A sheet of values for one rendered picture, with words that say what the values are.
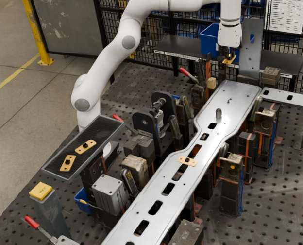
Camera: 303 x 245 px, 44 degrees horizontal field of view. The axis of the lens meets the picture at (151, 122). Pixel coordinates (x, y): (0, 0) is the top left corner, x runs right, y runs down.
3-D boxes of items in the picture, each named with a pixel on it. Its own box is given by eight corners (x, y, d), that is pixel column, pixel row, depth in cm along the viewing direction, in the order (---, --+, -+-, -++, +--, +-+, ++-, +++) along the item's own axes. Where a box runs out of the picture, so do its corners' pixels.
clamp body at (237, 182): (238, 222, 168) (242, 168, 147) (213, 212, 174) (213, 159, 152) (245, 207, 174) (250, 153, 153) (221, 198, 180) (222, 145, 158)
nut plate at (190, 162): (198, 161, 159) (198, 159, 158) (194, 166, 156) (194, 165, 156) (180, 155, 163) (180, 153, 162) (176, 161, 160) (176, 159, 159)
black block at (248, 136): (252, 188, 183) (256, 144, 165) (231, 181, 188) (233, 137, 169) (258, 177, 188) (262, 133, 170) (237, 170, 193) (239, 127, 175)
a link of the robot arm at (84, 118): (76, 129, 189) (69, 89, 175) (81, 108, 204) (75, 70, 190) (100, 129, 189) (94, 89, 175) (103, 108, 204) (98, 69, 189)
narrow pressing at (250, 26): (258, 79, 203) (263, 20, 182) (238, 75, 208) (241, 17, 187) (259, 78, 203) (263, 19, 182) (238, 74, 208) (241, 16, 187)
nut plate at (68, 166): (69, 171, 139) (68, 169, 139) (59, 171, 140) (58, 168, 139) (76, 156, 146) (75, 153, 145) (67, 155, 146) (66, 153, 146)
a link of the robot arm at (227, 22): (216, 18, 160) (216, 25, 162) (236, 21, 156) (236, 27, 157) (224, 10, 165) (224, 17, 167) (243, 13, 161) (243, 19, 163)
